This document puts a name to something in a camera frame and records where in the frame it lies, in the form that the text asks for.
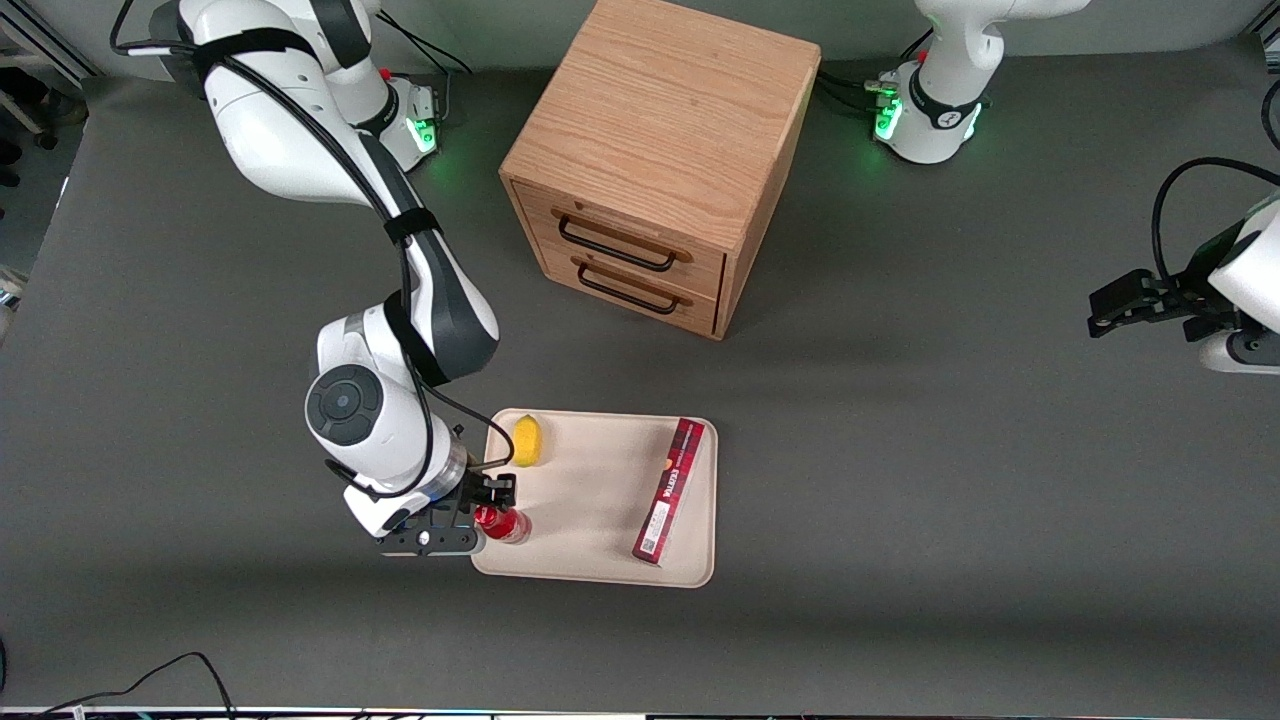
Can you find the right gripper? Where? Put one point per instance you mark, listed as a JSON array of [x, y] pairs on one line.
[[487, 492]]

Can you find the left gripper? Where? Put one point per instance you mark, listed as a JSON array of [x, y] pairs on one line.
[[1188, 296]]

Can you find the red can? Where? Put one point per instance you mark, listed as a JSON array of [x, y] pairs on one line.
[[510, 527]]

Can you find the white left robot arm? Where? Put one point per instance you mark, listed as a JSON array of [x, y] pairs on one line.
[[930, 120]]

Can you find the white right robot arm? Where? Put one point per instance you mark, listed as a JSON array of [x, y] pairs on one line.
[[290, 110]]

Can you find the cream plastic tray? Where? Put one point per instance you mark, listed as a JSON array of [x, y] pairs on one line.
[[600, 500]]

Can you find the yellow lemon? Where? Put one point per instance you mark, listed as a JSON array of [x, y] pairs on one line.
[[527, 442]]

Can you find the red cardboard box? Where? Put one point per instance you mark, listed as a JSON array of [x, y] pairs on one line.
[[672, 490]]

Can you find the wooden drawer front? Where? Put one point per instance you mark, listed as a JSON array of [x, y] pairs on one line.
[[700, 312], [700, 270]]

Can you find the wooden drawer cabinet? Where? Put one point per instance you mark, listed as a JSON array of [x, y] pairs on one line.
[[660, 110]]

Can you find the black chair base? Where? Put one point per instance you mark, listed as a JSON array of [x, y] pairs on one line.
[[20, 100]]

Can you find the aluminium frame profile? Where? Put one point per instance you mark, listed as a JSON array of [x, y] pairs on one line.
[[40, 45]]

